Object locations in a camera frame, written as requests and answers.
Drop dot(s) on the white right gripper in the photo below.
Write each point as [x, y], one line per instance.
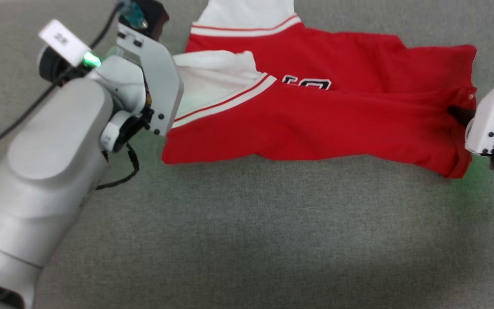
[491, 120]

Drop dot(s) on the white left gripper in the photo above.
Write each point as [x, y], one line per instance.
[161, 86]

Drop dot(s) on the red and white jersey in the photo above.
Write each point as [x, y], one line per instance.
[337, 111]

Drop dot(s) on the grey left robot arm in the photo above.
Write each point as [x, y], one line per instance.
[45, 171]

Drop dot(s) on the white label tag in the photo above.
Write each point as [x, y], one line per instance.
[64, 40]

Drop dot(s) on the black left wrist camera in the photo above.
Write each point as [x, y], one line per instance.
[152, 17]

